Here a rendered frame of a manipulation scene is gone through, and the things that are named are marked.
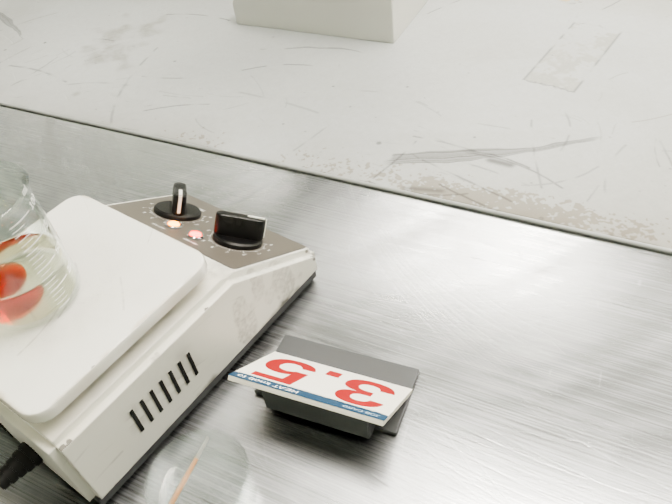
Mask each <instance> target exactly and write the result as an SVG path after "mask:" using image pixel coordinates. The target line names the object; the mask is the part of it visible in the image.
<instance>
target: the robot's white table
mask: <svg viewBox="0 0 672 504"><path fill-rule="evenodd" d="M232 1H233V0H0V106H2V107H6V108H11V109H15V110H20V111H24V112H29V113H33V114H38V115H42V116H47V117H51V118H56V119H60V120H65V121H69V122H74V123H78V124H83V125H87V126H92V127H96V128H100V129H105V130H109V131H114V132H118V133H123V134H127V135H132V136H136V137H141V138H145V139H150V140H154V141H159V142H163V143H168V144H172V145H177V146H181V147H186V148H190V149H195V150H199V151H204V152H208V153H213V154H217V155H221V156H226V157H230V158H235V159H239V160H244V161H248V162H253V163H257V164H262V165H266V166H271V167H275V168H280V169H284V170H289V171H293V172H298V173H302V174H307V175H311V176H316V177H320V178H325V179H329V180H334V181H338V182H342V183H347V184H351V185H356V186H360V187H365V188H369V189H374V190H378V191H383V192H387V193H392V194H396V195H401V196H405V197H410V198H414V199H419V200H423V201H428V202H432V203H437V204H441V205H446V206H450V207H455V208H459V209H463V210H468V211H472V212H477V213H481V214H486V215H490V216H495V217H499V218H504V219H508V220H513V221H517V222H522V223H526V224H531V225H535V226H540V227H544V228H549V229H553V230H558V231H562V232H567V233H571V234H576V235H580V236H585V237H589V238H593V239H598V240H602V241H607V242H611V243H616V244H620V245H625V246H629V247H634V248H638V249H643V250H647V251H652V252H656V253H661V254H665V255H670V256H672V0H428V1H427V2H426V3H425V5H424V6H423V7H422V8H421V10H420V11H419V12H418V14H417V15H416V16H415V17H414V19H413V20H412V21H411V22H410V24H409V25H408V26H407V28H406V29H405V30H404V31H403V33H402V34H401V35H400V36H399V38H398V39H397V40H396V41H395V43H386V42H378V41H370V40H362V39H354V38H346V37H338V36H330V35H322V34H314V33H306V32H298V31H290V30H283V29H275V28H267V27H259V26H251V25H243V24H237V21H236V17H235V13H234V8H233V4H232Z"/></svg>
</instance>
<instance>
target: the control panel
mask: <svg viewBox="0 0 672 504"><path fill-rule="evenodd" d="M162 201H172V196H167V197H160V198H154V199H147V200H141V201H134V202H128V203H121V204H115V205H108V207H110V208H112V209H114V210H116V211H118V212H120V213H122V214H125V215H127V216H129V217H131V218H133V219H135V220H137V221H139V222H141V223H143V224H145V225H147V226H149V227H151V228H153V229H155V230H157V231H159V232H161V233H163V234H165V235H167V236H169V237H171V238H173V239H175V240H177V241H179V242H181V243H183V244H185V245H187V246H189V247H191V248H194V249H196V250H198V251H199V252H200V253H202V254H203V255H204V256H206V257H208V258H210V259H212V260H215V261H217V262H219V263H221V264H223V265H225V266H227V267H229V268H232V269H239V268H242V267H245V266H248V265H252V264H255V263H258V262H261V261H265V260H268V259H271V258H275V257H278V256H281V255H284V254H288V253H291V252H294V251H297V250H301V249H304V248H305V247H306V246H304V245H302V244H299V243H297V242H295V241H293V240H290V239H288V238H286V237H283V236H281V235H279V234H277V233H274V232H272V231H270V230H268V229H266V230H265V235H264V238H263V239H262V240H263V243H262V246H261V247H260V248H258V249H255V250H235V249H230V248H227V247H224V246H221V245H219V244H217V243H216V242H215V241H214V240H213V233H214V224H215V217H216V212H217V211H220V210H222V209H220V208H217V207H215V206H213V205H211V204H208V203H206V202H204V201H202V200H199V199H197V198H195V197H192V196H190V195H188V194H187V203H190V204H192V205H195V206H197V207H198V208H199V209H200V210H201V212H202V213H201V217H200V218H199V219H197V220H194V221H177V222H179V223H180V226H170V225H168V222H169V221H176V220H170V219H166V218H163V217H160V216H158V215H157V214H155V213H154V205H156V204H157V203H159V202H162ZM222 211H224V210H222ZM191 231H198V232H200V233H201V234H202V236H201V237H194V236H191V235H189V233H190V232H191Z"/></svg>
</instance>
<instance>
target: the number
mask: <svg viewBox="0 0 672 504"><path fill-rule="evenodd" d="M240 372H242V373H245V374H248V375H252V376H255V377H259V378H262V379H266V380H269V381H272V382H276V383H279V384H283V385H286V386H290V387H293V388H296V389H300V390H303V391H307V392H310V393H314V394H317V395H320V396H324V397H327V398H331V399H334V400H338V401H341V402H344V403H348V404H351V405H355V406H358V407H362V408H365V409H368V410H372V411H375V412H379V413H382V414H384V413H385V412H386V411H387V410H388V409H389V408H390V407H391V405H392V404H393V403H394V402H395V401H396V400H397V399H398V398H399V397H400V396H401V395H402V394H403V392H404V391H405V390H403V389H399V388H396V387H392V386H389V385H385V384H381V383H378V382H374V381H370V380H367V379H363V378H360V377H356V376H352V375H349V374H345V373H341V372H338V371H334V370H330V369H327V368H323V367H320V366H316V365H312V364H309V363H305V362H301V361H298V360H294V359H291V358H287V357H283V356H280V355H276V354H274V355H272V356H270V357H268V358H266V359H264V360H262V361H260V362H258V363H256V364H254V365H252V366H250V367H248V368H246V369H244V370H242V371H240Z"/></svg>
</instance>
